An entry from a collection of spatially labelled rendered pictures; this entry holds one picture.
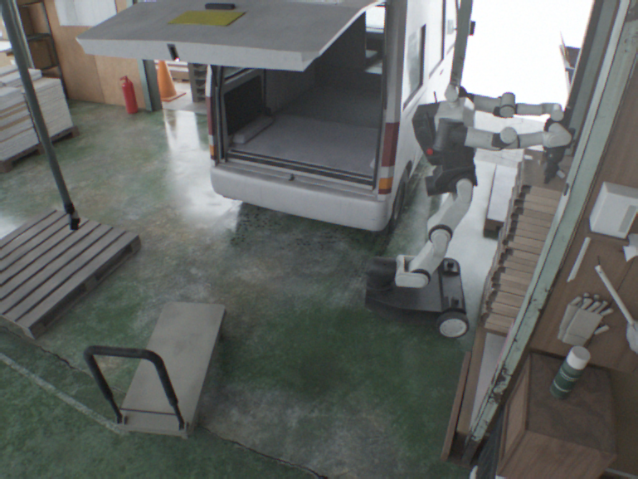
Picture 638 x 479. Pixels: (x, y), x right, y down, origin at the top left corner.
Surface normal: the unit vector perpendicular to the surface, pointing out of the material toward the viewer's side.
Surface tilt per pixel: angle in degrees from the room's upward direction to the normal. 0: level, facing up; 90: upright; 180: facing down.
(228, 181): 86
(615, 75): 90
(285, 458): 0
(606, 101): 90
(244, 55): 106
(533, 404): 0
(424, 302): 0
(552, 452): 90
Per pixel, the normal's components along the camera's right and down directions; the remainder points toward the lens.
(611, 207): -0.39, 0.55
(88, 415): 0.00, -0.81
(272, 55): -0.32, 0.76
